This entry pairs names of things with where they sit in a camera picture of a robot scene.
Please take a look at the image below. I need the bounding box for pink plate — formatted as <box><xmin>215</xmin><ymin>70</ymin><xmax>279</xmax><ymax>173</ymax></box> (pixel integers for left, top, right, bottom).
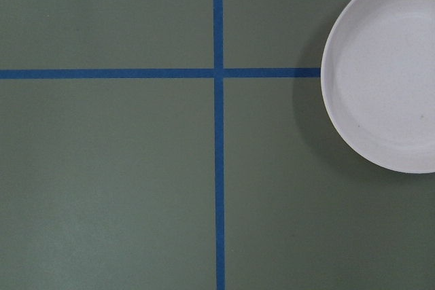
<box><xmin>321</xmin><ymin>0</ymin><xmax>434</xmax><ymax>174</ymax></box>

